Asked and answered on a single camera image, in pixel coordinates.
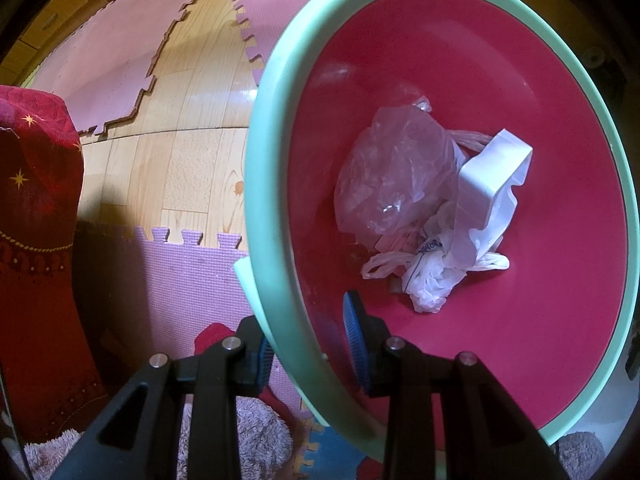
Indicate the white printed plastic bag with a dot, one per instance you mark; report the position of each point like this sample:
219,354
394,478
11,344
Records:
435,280

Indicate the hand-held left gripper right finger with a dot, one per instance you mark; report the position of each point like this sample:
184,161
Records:
355,340

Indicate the red foam shape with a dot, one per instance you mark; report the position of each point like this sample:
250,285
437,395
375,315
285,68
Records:
215,335

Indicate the wooden drawer dresser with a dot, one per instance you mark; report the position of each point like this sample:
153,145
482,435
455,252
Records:
60,15

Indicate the pink foam puzzle mat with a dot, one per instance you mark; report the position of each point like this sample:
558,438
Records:
110,50

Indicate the blue foam puzzle mat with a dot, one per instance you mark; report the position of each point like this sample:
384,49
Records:
340,455

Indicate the black caster wheel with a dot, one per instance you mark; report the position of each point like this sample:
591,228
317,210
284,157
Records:
597,59

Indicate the red patterned fabric cushion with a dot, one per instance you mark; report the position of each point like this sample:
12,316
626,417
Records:
35,260

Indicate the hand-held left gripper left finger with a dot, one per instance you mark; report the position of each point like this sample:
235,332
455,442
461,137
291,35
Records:
262,360

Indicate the clear plastic bag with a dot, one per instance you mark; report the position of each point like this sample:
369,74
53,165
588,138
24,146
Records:
395,180

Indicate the red bucket with green rim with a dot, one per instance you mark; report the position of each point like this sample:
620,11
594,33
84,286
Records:
550,260

